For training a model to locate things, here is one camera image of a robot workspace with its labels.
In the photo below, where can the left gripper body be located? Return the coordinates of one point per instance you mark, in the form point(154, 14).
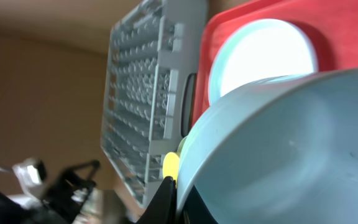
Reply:
point(59, 196)

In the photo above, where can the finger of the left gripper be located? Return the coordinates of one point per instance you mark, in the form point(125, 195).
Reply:
point(93, 164)

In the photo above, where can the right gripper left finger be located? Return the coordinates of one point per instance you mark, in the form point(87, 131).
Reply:
point(161, 209)

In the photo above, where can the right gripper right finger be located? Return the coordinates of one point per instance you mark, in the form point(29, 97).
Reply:
point(195, 211)

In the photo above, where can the yellow cup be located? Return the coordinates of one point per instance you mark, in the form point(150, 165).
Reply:
point(171, 164)

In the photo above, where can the green bowl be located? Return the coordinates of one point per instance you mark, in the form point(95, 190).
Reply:
point(180, 146)

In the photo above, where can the light blue bowl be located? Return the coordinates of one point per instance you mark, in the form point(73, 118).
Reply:
point(279, 150)

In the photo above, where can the light blue plate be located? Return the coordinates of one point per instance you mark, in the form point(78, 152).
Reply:
point(265, 48)

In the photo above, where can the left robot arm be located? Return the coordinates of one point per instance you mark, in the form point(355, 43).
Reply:
point(23, 209)

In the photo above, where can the grey dishwasher rack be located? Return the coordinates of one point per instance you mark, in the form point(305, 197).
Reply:
point(153, 59)

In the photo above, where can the red plastic tray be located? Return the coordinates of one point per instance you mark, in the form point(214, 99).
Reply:
point(332, 26)

